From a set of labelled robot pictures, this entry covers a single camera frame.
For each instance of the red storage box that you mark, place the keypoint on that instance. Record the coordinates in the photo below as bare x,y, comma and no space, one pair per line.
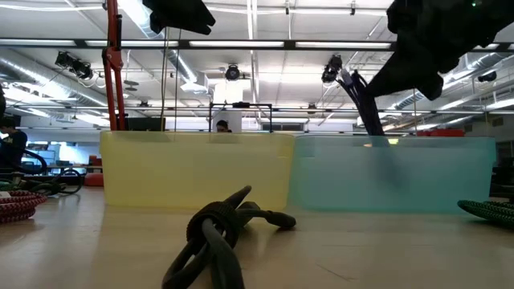
441,133

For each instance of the person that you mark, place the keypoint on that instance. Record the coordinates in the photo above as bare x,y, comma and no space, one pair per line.
222,126
14,144

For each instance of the black ceiling fixture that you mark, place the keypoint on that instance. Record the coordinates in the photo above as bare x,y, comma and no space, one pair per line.
486,76

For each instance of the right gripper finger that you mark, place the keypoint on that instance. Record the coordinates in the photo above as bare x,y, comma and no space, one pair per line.
405,72

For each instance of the black ceiling spotlights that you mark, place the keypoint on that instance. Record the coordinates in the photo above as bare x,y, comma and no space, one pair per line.
74,64

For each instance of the red desk lamp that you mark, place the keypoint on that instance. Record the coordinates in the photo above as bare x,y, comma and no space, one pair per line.
114,60

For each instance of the silver air duct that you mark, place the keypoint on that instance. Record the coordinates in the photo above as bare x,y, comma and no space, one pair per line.
40,74

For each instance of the black aluminium frame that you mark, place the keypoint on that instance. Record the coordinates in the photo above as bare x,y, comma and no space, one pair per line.
291,44

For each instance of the black overhead camera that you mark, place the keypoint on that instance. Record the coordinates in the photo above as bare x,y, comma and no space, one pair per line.
232,73

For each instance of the yellow translucent plastic bin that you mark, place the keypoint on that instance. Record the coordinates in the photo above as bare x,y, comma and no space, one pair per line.
180,172

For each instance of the teal translucent plastic bin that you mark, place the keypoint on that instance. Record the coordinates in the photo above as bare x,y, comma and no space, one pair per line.
441,176

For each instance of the black monitor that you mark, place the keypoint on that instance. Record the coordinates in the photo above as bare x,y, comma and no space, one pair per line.
144,124

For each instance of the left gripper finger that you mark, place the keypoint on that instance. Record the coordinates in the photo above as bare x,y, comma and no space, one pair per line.
180,23
184,10

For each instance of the black metal stand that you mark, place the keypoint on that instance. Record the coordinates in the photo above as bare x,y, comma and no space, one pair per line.
241,105

